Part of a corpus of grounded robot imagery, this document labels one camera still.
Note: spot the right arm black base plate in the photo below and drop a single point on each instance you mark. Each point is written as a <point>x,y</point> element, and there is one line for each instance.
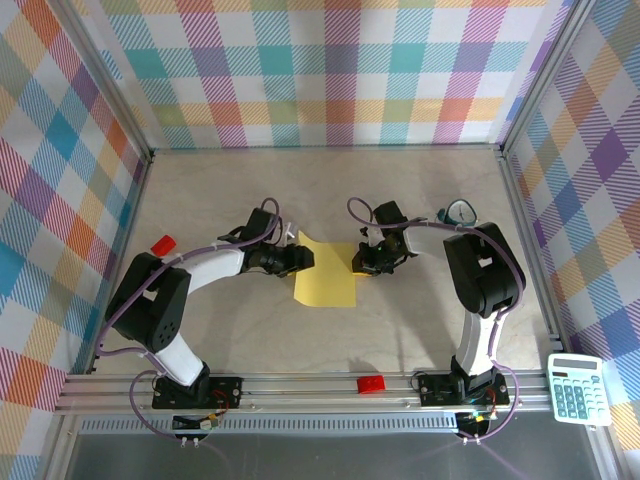
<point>435,390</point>

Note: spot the small electronics module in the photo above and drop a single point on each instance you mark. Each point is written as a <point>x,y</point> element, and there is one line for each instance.
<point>197,424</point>
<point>477,419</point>

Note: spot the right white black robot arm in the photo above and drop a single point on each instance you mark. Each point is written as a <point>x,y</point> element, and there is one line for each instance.
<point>482,280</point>

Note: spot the red toy block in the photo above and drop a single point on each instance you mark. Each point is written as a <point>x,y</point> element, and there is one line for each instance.
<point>163,245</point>
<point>371,384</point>

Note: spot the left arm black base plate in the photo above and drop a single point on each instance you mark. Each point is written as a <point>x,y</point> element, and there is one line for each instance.
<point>227,392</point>

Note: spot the white calculator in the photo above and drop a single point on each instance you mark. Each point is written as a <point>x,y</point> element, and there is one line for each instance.
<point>579,390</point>

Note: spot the aluminium frame rail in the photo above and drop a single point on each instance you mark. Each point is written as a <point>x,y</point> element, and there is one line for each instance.
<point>120,260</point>
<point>532,260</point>
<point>325,148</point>

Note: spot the yellow paper sheet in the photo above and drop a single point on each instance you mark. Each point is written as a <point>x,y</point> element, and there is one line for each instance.
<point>330,285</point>

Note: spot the teal alarm clock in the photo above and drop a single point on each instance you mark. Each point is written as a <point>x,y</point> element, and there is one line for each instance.
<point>461,214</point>

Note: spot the wide slotted aluminium beam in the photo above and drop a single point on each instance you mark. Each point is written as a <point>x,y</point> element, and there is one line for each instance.
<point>300,395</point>

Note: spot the aluminium frame post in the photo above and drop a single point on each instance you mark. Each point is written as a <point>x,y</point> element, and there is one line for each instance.
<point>105,85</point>
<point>547,80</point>

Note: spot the aluminium frame leg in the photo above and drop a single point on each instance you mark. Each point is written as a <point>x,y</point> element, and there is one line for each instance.
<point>57,450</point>
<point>607,452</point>

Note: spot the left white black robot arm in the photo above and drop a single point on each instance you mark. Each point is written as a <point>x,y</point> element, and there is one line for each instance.
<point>170,345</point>

